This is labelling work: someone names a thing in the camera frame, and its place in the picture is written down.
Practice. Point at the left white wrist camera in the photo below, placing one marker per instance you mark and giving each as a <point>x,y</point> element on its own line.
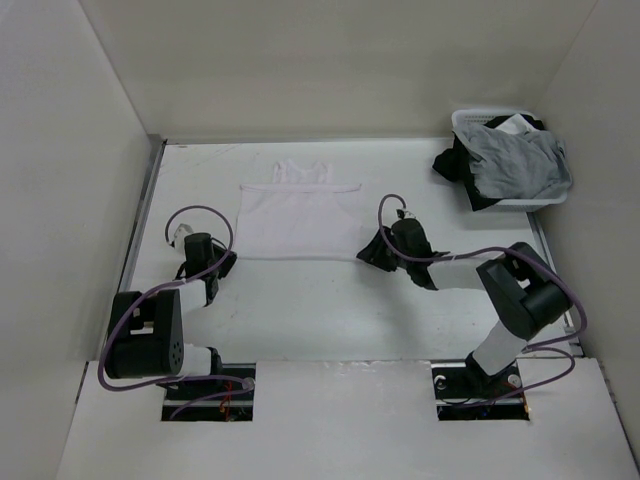
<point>179,236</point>

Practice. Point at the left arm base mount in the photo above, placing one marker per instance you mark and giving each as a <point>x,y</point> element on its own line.
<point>217,401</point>

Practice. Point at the white garment in basket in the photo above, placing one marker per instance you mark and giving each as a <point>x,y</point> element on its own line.
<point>515,125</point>

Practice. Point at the grey tank top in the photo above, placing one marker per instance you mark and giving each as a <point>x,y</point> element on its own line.
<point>526,165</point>

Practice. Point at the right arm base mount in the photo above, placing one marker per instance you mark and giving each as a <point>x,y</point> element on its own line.
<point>464,393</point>

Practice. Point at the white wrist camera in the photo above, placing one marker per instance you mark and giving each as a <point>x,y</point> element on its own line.
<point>403,214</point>
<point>179,236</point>

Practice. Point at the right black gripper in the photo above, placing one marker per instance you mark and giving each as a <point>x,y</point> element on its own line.
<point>373,253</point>

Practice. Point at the black tank top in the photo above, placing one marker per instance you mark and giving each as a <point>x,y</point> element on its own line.
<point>453,165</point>

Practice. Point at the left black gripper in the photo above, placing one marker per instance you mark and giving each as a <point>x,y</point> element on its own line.
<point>227,262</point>

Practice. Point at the white tank top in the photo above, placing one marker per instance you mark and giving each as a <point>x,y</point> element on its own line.
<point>301,214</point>

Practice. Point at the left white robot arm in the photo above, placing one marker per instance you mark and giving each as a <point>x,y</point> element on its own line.
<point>148,332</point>

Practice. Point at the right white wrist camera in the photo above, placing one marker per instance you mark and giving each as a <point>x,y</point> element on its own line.
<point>403,214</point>

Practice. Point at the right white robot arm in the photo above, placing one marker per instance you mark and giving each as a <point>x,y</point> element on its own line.
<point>517,282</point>

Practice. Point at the white plastic laundry basket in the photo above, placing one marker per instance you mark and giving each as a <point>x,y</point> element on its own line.
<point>481,115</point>

